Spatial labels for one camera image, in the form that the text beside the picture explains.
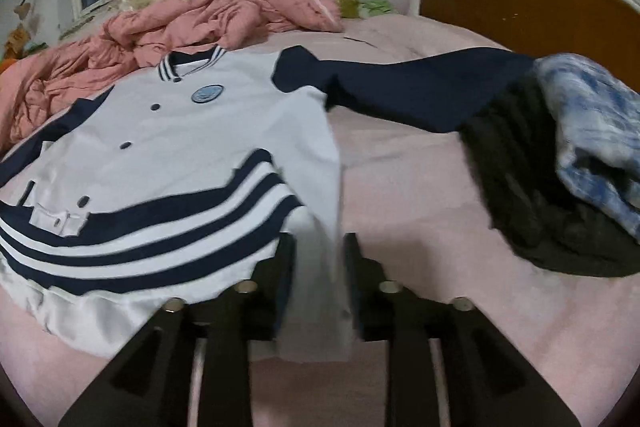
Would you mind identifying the orange toy on table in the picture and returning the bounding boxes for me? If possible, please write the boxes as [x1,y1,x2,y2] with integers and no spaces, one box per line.
[0,58,17,74]

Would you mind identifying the folded black garment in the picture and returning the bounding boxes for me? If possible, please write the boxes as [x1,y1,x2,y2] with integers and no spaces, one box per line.
[458,76,639,277]

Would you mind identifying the pink crumpled quilt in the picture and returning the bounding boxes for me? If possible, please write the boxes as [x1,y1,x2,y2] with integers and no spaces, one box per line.
[1,0,343,150]

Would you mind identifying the white navy varsity jacket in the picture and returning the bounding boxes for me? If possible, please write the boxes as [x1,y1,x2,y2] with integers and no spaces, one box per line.
[1,46,532,362]

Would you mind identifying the folded blue plaid shirt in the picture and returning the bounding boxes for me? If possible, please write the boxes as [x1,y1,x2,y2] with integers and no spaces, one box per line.
[534,53,639,239]

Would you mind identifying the wall mounted desk lamp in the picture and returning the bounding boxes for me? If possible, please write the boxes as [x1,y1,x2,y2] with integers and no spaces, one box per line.
[13,0,32,20]

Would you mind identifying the pink bed sheet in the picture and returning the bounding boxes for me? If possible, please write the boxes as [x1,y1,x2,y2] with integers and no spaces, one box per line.
[1,15,639,426]

